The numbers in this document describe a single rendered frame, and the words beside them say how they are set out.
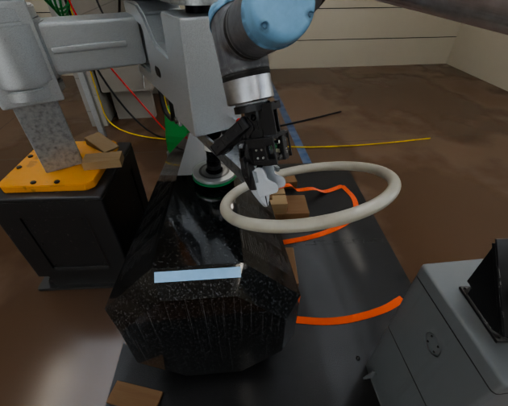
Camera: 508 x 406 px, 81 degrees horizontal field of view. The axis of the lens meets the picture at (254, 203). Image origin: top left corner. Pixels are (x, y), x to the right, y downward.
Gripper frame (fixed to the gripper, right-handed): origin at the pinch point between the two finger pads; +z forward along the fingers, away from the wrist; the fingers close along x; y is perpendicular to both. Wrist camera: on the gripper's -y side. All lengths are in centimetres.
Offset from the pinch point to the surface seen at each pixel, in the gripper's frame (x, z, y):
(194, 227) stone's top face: 29, 24, -54
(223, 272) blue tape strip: 18, 36, -34
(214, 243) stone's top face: 26, 29, -42
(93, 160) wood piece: 42, -6, -128
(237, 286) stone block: 18, 41, -30
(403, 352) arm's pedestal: 49, 87, 21
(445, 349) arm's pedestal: 36, 67, 35
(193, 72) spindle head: 38, -33, -42
